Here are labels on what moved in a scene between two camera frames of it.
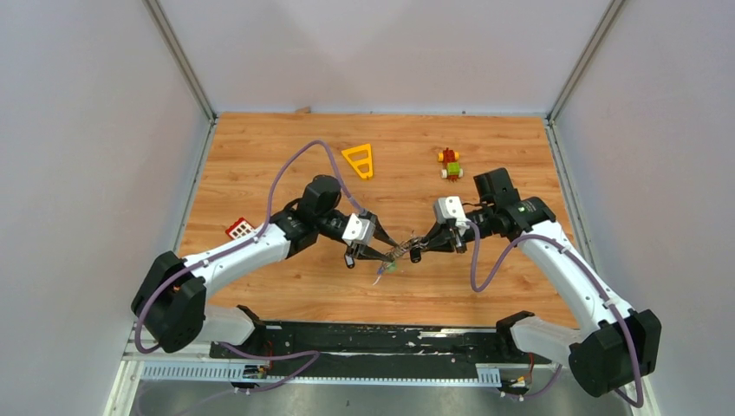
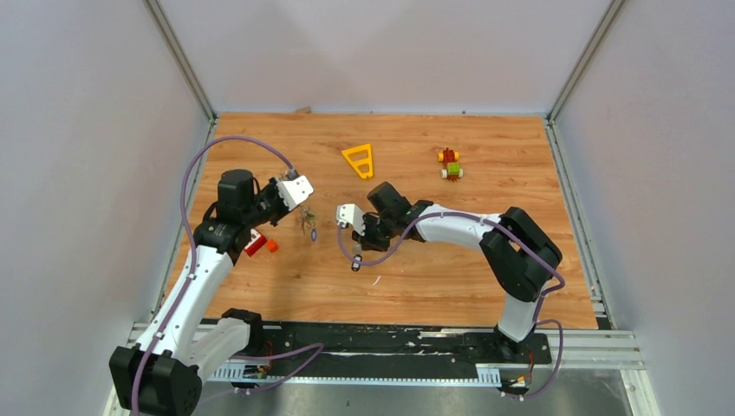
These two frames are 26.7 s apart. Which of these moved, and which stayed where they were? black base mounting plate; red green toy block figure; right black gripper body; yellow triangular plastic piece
Moved: right black gripper body
Stayed: black base mounting plate; red green toy block figure; yellow triangular plastic piece
